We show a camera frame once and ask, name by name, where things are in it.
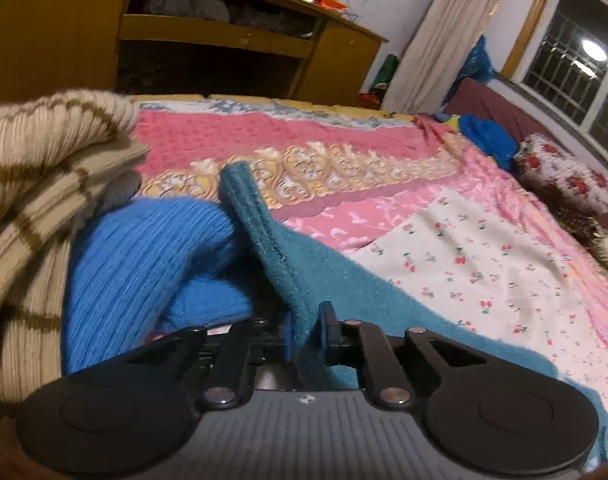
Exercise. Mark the floral red white pillow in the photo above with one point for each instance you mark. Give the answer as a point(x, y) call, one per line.
point(552, 171)

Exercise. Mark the cherry print white bedsheet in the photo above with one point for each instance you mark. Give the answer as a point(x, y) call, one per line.
point(480, 272)

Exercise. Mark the maroon bench cushion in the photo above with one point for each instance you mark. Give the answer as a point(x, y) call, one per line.
point(519, 116)

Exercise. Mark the teal fuzzy knit sweater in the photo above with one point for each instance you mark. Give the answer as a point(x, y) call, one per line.
point(482, 409)

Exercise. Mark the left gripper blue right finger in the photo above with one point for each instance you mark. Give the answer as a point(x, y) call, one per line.
point(367, 350)

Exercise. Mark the wooden desk cabinet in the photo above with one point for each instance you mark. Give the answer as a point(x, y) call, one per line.
point(285, 49)

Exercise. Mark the blue cloth near window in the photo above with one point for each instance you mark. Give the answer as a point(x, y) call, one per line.
point(490, 138)

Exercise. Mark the barred window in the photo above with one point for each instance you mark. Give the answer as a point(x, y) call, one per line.
point(560, 63)

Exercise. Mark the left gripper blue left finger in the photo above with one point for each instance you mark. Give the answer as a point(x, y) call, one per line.
point(238, 354)

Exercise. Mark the pink striped quilt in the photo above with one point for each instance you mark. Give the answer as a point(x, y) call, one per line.
point(345, 175)

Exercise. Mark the beige brown striped sweater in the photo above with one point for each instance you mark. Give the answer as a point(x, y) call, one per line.
point(63, 159)

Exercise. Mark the bright blue knit sweater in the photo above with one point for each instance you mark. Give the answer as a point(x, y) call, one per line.
point(150, 267)

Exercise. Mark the beige curtain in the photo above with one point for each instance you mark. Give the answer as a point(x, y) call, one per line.
point(433, 58)

